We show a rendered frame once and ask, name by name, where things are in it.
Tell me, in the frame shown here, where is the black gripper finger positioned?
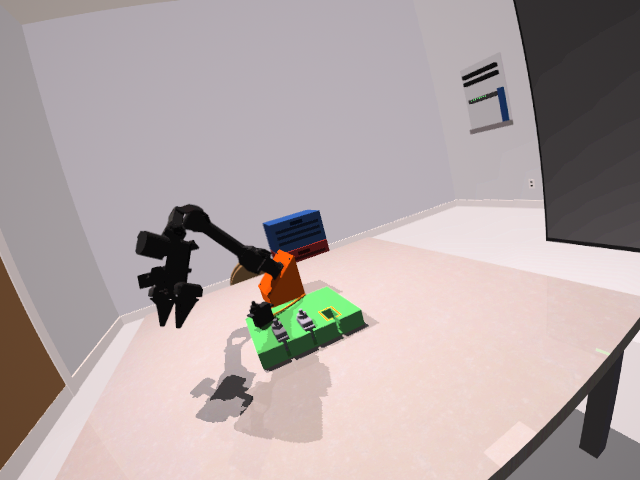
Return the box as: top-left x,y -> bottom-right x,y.
170,296 -> 199,329
150,297 -> 175,327

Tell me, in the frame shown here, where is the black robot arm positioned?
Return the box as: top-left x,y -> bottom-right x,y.
135,204 -> 284,289

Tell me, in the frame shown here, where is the green flat deck plate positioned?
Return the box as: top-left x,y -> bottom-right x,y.
245,287 -> 365,369

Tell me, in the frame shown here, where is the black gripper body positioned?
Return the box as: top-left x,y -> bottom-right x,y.
148,261 -> 203,300

